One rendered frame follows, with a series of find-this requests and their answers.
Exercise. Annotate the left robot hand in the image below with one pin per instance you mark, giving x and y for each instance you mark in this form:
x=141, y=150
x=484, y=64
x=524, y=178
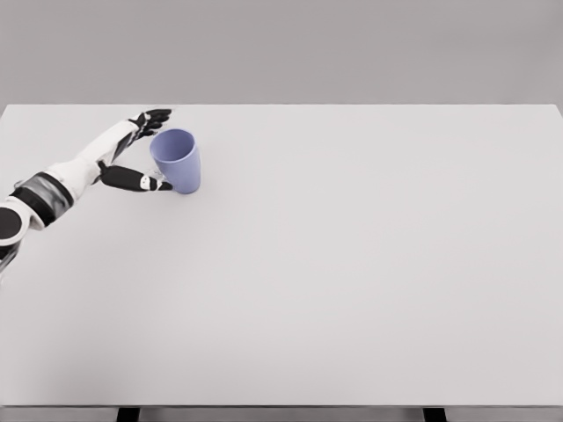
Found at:
x=115, y=137

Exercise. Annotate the blue plastic cup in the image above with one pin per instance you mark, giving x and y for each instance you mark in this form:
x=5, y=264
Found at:
x=179, y=163

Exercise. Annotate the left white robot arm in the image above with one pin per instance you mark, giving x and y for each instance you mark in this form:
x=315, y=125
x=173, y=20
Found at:
x=53, y=184

